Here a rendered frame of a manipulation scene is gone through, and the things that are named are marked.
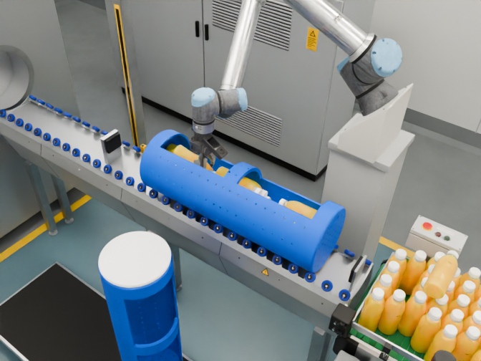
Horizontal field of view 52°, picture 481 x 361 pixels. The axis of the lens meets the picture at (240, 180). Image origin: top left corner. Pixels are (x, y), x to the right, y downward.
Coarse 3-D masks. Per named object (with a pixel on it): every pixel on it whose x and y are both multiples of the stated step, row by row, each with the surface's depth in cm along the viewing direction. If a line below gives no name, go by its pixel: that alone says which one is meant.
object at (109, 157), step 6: (114, 132) 245; (102, 138) 241; (108, 138) 242; (114, 138) 244; (120, 138) 248; (102, 144) 243; (108, 144) 242; (114, 144) 245; (120, 144) 249; (102, 150) 246; (108, 150) 244; (114, 150) 250; (120, 150) 254; (108, 156) 248; (114, 156) 252; (108, 162) 250
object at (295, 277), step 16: (16, 128) 273; (32, 128) 268; (48, 144) 262; (80, 160) 252; (112, 176) 243; (144, 192) 234; (160, 208) 230; (192, 224) 222; (208, 224) 218; (224, 240) 214; (256, 256) 208; (288, 272) 201; (320, 288) 195
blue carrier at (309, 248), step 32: (160, 160) 212; (224, 160) 225; (160, 192) 221; (192, 192) 205; (224, 192) 198; (288, 192) 212; (224, 224) 205; (256, 224) 192; (288, 224) 186; (320, 224) 182; (288, 256) 191; (320, 256) 190
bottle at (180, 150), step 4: (176, 148) 216; (180, 148) 216; (184, 148) 217; (176, 152) 216; (180, 152) 215; (184, 152) 216; (188, 152) 216; (192, 152) 218; (180, 156) 215; (184, 156) 215; (188, 156) 215; (192, 156) 215; (196, 156) 216; (188, 160) 215; (192, 160) 215; (208, 164) 217; (208, 168) 215
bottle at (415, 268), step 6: (414, 258) 188; (408, 264) 191; (414, 264) 188; (420, 264) 187; (426, 264) 189; (408, 270) 191; (414, 270) 188; (420, 270) 188; (408, 276) 192; (414, 276) 190; (402, 282) 196; (408, 282) 194; (414, 282) 192; (402, 288) 198; (408, 288) 195
